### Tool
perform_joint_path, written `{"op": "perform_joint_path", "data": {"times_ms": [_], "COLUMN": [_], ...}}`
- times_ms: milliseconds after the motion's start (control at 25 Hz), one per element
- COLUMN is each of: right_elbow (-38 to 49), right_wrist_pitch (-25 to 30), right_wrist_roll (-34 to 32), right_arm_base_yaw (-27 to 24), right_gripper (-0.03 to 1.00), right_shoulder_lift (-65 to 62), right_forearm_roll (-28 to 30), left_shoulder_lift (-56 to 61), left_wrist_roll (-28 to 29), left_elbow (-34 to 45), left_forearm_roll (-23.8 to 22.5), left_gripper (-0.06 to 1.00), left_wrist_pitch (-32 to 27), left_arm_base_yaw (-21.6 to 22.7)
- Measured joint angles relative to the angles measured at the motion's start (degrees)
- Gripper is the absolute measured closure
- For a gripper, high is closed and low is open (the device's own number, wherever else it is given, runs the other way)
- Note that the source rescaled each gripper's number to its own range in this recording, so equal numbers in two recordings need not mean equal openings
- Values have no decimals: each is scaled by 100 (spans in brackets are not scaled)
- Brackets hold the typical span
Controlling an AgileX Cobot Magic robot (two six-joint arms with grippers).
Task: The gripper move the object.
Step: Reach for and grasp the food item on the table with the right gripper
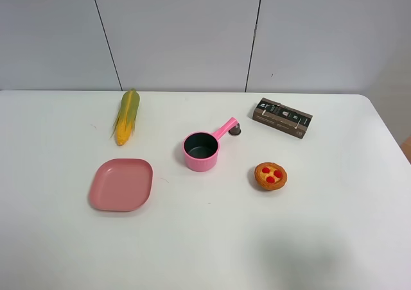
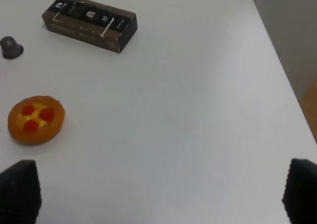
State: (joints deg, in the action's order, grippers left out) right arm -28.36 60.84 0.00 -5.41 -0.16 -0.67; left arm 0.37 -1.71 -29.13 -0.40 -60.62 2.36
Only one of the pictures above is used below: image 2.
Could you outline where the orange fruit tart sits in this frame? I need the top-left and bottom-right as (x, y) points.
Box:
(7, 96), (65, 145)

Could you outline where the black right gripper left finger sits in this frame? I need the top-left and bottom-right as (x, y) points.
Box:
(0, 160), (42, 224)

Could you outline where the brown coffee capsule box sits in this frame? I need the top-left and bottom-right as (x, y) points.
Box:
(42, 0), (138, 54)

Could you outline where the dark coffee capsule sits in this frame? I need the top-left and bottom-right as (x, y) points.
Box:
(0, 36), (24, 60)

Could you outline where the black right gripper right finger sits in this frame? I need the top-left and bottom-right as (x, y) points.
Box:
(282, 158), (317, 224)

